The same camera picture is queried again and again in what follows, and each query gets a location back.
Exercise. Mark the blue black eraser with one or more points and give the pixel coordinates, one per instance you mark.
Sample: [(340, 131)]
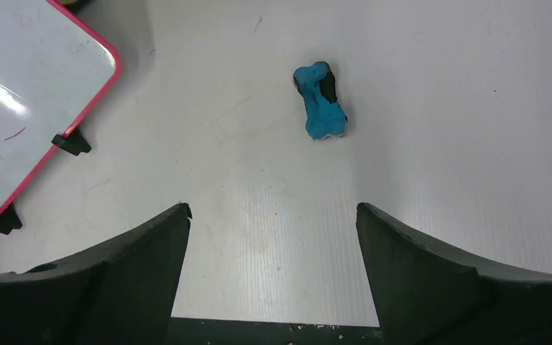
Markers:
[(325, 117)]

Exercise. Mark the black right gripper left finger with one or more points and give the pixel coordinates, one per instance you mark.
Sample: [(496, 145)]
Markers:
[(120, 291)]

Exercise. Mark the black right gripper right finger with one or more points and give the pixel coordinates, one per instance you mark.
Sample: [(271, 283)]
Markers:
[(426, 291)]

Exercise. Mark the pink framed whiteboard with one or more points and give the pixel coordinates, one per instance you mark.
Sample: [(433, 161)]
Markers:
[(53, 70)]

